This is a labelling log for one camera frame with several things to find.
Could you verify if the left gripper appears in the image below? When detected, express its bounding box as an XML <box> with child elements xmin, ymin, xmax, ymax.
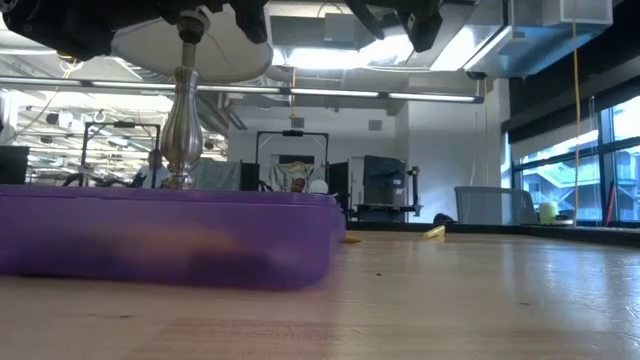
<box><xmin>0</xmin><ymin>0</ymin><xmax>236</xmax><ymax>62</ymax></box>

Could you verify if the purple plastic supply box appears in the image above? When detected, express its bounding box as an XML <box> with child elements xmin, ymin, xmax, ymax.
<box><xmin>0</xmin><ymin>183</ymin><xmax>348</xmax><ymax>292</ymax></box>

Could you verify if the long ceiling light bar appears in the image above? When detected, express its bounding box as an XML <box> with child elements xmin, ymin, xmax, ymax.
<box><xmin>0</xmin><ymin>75</ymin><xmax>485</xmax><ymax>105</ymax></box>

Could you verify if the white shade table lamp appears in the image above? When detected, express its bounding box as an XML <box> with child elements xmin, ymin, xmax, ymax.
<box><xmin>109</xmin><ymin>3</ymin><xmax>275</xmax><ymax>191</ymax></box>

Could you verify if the black monitor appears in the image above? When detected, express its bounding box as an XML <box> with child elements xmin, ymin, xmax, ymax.
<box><xmin>0</xmin><ymin>144</ymin><xmax>31</xmax><ymax>186</ymax></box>

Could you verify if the black equipment cabinet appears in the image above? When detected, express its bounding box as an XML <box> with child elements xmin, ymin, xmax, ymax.
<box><xmin>360</xmin><ymin>153</ymin><xmax>425</xmax><ymax>224</ymax></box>

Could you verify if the grey cloth cover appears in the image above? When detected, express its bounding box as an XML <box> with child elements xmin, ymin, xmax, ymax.
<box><xmin>191</xmin><ymin>157</ymin><xmax>242</xmax><ymax>192</ymax></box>

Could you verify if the grey bin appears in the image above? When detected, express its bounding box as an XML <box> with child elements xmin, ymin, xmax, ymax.
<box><xmin>452</xmin><ymin>185</ymin><xmax>540</xmax><ymax>226</ymax></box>

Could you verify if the yellow green cup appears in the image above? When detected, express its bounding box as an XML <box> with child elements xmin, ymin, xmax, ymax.
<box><xmin>538</xmin><ymin>200</ymin><xmax>559</xmax><ymax>226</ymax></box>

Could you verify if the black gantry frame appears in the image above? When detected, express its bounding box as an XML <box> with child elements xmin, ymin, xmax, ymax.
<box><xmin>79</xmin><ymin>121</ymin><xmax>162</xmax><ymax>189</ymax></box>
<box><xmin>255</xmin><ymin>129</ymin><xmax>330</xmax><ymax>194</ymax></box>

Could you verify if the yellow hanging cable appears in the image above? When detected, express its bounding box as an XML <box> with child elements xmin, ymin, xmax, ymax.
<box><xmin>571</xmin><ymin>0</ymin><xmax>583</xmax><ymax>227</ymax></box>

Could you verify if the black aluminium table frame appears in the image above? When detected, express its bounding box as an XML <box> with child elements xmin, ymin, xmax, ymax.
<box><xmin>344</xmin><ymin>220</ymin><xmax>640</xmax><ymax>250</ymax></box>

